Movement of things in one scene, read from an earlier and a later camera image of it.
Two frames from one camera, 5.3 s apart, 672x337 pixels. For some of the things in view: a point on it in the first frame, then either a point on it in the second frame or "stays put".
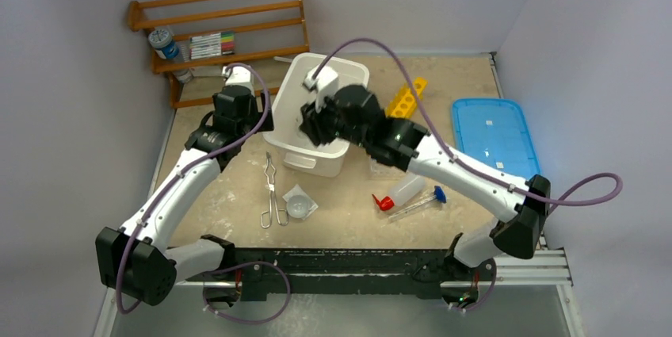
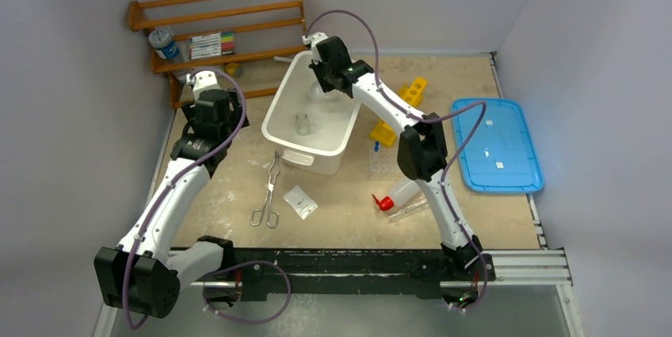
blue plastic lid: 495,131 stays put
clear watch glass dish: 298,206 → 315,90
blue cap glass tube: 439,195 stays put
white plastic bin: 301,155 stays put
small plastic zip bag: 296,190 stays put
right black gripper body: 315,127 → 326,70
